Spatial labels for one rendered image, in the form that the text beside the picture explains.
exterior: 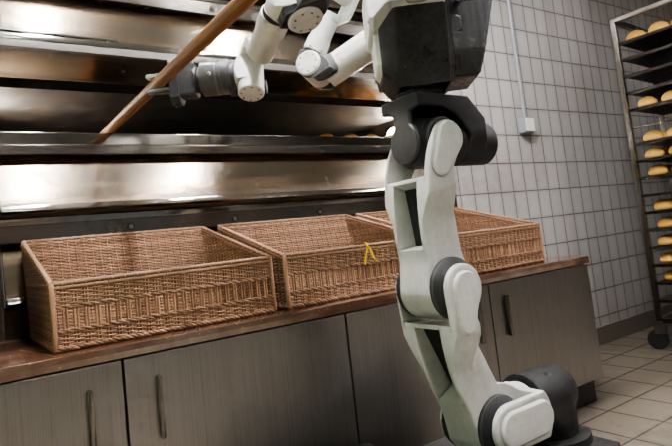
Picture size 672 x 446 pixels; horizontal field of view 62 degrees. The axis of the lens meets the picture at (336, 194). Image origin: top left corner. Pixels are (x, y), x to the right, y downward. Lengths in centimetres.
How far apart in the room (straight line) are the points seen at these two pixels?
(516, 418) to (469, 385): 13
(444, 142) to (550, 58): 230
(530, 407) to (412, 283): 41
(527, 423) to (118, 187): 136
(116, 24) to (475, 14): 121
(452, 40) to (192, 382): 100
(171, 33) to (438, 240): 126
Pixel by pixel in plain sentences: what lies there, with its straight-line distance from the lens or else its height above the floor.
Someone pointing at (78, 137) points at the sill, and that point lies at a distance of 193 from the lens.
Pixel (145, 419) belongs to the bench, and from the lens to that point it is 140.
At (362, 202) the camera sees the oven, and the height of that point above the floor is 90.
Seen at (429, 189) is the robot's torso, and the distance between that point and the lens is 127.
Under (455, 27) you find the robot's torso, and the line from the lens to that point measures 138.
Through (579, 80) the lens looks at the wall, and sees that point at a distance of 375.
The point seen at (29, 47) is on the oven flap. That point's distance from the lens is 183.
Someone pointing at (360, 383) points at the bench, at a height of 35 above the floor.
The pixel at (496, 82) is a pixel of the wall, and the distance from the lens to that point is 311.
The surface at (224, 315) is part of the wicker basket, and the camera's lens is 149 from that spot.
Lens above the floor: 76
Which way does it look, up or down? 5 degrees up
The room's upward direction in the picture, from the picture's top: 6 degrees counter-clockwise
